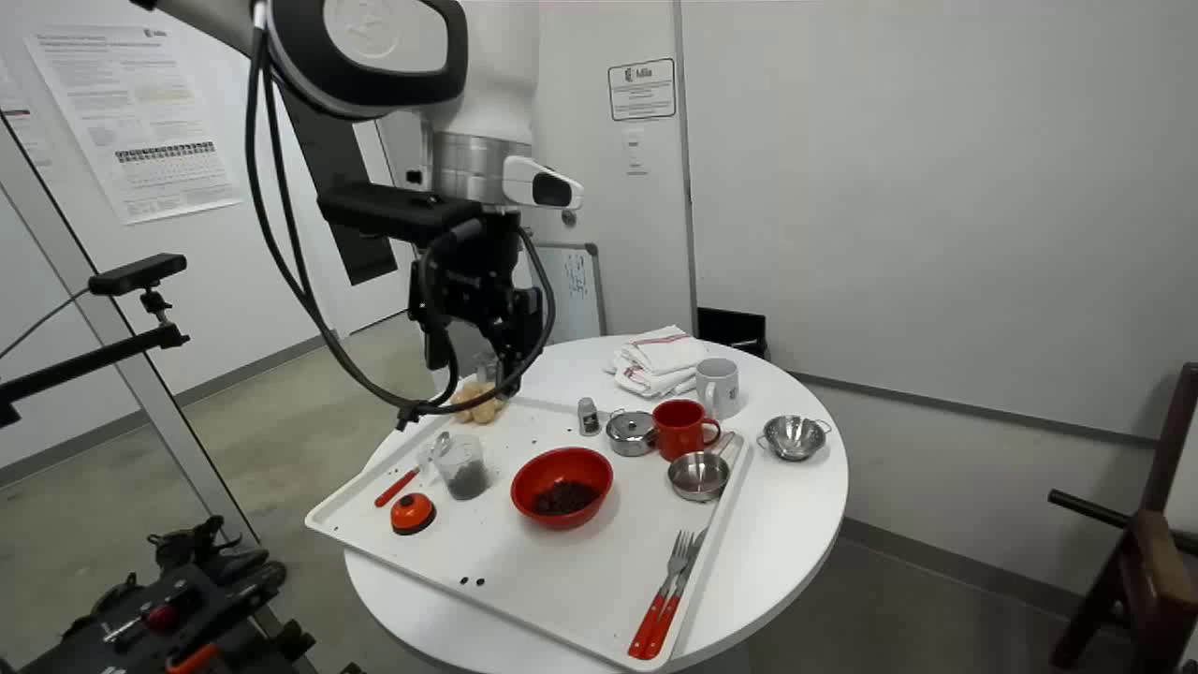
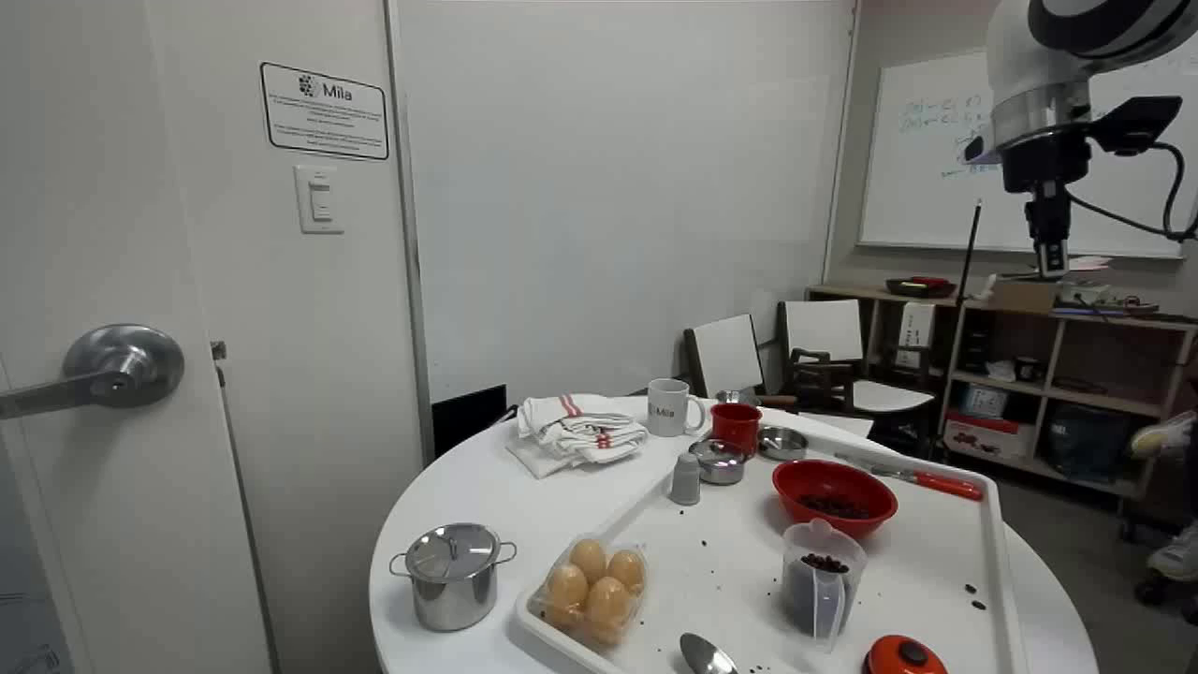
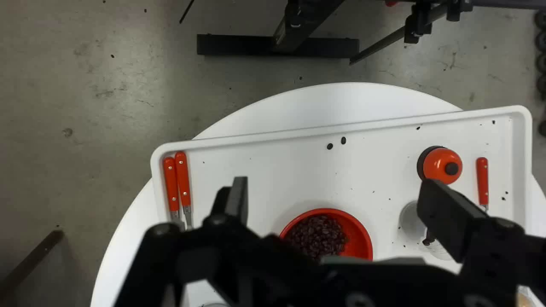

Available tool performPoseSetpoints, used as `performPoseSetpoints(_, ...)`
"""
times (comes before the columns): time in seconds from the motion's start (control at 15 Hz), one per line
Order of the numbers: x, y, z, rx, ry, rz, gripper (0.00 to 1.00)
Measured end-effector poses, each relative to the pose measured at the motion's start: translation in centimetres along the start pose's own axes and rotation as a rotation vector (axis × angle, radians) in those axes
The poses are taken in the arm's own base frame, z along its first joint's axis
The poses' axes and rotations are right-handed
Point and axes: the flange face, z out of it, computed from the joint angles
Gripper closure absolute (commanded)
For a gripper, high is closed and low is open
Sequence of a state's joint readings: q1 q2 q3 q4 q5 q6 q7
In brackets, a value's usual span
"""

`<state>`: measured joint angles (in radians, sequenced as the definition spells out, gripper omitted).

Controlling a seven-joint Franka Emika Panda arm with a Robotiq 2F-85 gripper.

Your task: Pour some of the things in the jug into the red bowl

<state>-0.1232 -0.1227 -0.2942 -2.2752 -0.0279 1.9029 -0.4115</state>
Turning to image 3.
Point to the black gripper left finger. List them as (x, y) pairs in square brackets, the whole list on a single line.
[(230, 203)]

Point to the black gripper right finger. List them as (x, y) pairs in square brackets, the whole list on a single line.
[(452, 220)]

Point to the red bowl with beans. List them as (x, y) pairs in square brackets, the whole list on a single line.
[(328, 232)]

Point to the white plastic tray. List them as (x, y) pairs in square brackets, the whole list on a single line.
[(365, 169)]

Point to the orange handled spoon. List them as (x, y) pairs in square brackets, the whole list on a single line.
[(483, 181)]

